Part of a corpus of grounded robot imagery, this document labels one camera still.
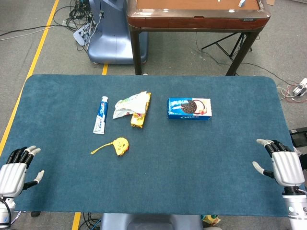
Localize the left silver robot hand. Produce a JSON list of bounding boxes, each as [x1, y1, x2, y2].
[[0, 145, 45, 198]]

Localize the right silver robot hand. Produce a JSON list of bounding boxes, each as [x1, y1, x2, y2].
[[252, 138, 306, 188]]

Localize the yellow tape measure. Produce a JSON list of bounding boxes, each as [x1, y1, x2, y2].
[[90, 137, 130, 157]]

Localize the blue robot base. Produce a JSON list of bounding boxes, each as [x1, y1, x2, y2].
[[87, 0, 149, 65]]

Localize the black box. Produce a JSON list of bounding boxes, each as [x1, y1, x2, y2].
[[289, 128, 307, 147]]

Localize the white power strip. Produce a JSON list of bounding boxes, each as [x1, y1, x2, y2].
[[292, 78, 307, 98]]

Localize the yellow printed package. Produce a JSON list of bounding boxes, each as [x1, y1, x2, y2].
[[202, 214, 221, 227]]

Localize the blue white toothpaste tube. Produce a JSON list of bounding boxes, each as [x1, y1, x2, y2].
[[93, 96, 109, 135]]

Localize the blue Oreo cookie box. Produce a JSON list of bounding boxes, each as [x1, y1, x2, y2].
[[167, 97, 212, 120]]

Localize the teal blue table mat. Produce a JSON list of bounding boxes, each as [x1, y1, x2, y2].
[[0, 73, 307, 218]]

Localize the black tripod stand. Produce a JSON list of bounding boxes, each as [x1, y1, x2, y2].
[[201, 32, 253, 64]]

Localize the crumpled white snack bag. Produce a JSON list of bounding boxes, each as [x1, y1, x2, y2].
[[112, 91, 149, 120]]

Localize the gold foil biscuit pack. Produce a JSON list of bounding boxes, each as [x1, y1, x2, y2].
[[130, 92, 152, 129]]

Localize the grey blue robot torso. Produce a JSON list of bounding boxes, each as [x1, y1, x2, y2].
[[99, 212, 203, 230]]

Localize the grey power strip plate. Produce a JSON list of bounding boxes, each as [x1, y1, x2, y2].
[[73, 23, 93, 46]]

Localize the brown mahjong table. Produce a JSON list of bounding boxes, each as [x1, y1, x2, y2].
[[126, 0, 271, 76]]

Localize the black floor cable bundle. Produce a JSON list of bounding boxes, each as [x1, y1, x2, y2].
[[52, 0, 101, 52]]

